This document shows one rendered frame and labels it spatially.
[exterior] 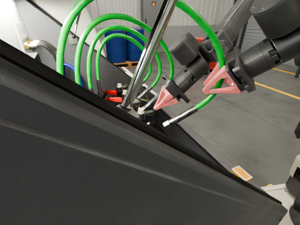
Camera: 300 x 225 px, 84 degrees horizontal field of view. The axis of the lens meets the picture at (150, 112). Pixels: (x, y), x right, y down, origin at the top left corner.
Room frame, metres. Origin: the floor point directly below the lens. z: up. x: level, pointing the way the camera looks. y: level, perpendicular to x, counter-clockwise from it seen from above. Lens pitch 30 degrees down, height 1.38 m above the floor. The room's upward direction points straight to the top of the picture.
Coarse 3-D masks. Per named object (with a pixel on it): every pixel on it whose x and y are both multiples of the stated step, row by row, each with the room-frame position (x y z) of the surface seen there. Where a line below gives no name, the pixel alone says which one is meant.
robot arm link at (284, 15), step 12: (264, 0) 0.31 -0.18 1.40; (276, 0) 0.29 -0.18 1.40; (288, 0) 0.28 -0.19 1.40; (252, 12) 0.31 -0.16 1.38; (264, 12) 0.29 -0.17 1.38; (276, 12) 0.28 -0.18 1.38; (288, 12) 0.28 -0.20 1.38; (264, 24) 0.30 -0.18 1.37; (276, 24) 0.29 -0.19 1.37; (288, 24) 0.29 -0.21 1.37; (276, 36) 0.30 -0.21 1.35
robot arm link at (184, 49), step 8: (176, 40) 0.51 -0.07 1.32; (184, 40) 0.47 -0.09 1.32; (192, 40) 0.49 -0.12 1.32; (224, 40) 0.49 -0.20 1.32; (176, 48) 0.46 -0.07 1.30; (184, 48) 0.46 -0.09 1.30; (192, 48) 0.47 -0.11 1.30; (200, 48) 0.49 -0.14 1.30; (224, 48) 0.48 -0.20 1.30; (176, 56) 0.47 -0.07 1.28; (184, 56) 0.46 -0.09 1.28; (192, 56) 0.46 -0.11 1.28; (208, 56) 0.49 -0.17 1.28; (216, 56) 0.48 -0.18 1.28; (184, 64) 0.47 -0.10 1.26
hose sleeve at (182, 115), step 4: (188, 108) 0.38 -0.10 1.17; (192, 108) 0.37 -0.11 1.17; (196, 108) 0.37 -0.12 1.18; (184, 112) 0.37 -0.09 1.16; (188, 112) 0.37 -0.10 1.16; (192, 112) 0.36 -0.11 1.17; (176, 116) 0.37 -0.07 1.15; (180, 116) 0.37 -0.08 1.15; (184, 116) 0.36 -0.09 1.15; (188, 116) 0.37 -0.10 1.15; (168, 120) 0.38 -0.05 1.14; (172, 120) 0.37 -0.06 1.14; (176, 120) 0.36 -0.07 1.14; (180, 120) 0.36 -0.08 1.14; (172, 124) 0.36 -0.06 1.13
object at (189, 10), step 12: (84, 0) 0.36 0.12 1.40; (180, 0) 0.37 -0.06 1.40; (72, 12) 0.36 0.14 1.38; (192, 12) 0.37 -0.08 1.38; (204, 24) 0.37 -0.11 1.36; (60, 36) 0.36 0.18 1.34; (216, 36) 0.37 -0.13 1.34; (60, 48) 0.36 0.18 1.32; (216, 48) 0.37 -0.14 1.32; (60, 60) 0.36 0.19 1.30; (60, 72) 0.36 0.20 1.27; (216, 84) 0.37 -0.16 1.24
